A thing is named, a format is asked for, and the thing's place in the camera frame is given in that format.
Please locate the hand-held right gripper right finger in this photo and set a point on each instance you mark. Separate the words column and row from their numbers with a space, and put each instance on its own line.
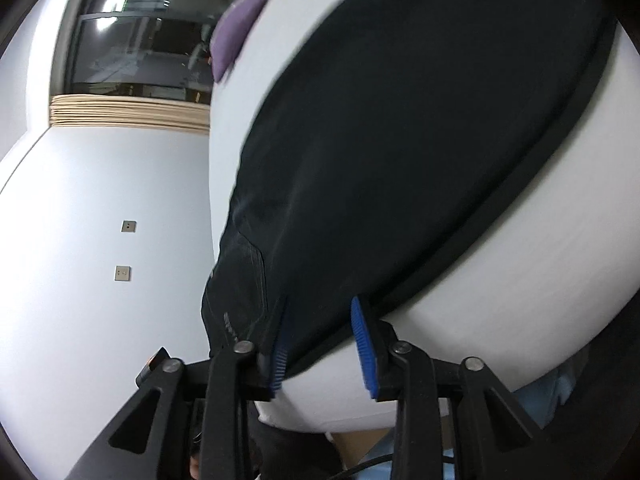
column 361, row 345

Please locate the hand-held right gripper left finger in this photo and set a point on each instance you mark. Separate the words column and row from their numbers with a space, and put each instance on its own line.
column 278, row 360

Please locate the black pants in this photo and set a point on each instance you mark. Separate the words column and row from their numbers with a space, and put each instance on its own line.
column 410, row 160

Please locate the brown cardboard box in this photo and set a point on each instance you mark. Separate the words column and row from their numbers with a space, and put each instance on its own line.
column 352, row 445

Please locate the square metal socket plate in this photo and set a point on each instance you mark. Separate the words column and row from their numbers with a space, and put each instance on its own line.
column 122, row 272
column 129, row 226

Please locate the person's blue jeans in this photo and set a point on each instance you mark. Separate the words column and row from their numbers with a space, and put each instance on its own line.
column 550, row 390

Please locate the wooden window sill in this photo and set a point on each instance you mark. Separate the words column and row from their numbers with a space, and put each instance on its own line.
column 130, row 112

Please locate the purple cloth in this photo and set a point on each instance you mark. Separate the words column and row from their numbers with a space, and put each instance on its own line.
column 235, row 35

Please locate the glass window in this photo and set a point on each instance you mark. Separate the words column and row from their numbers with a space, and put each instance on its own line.
column 140, row 25

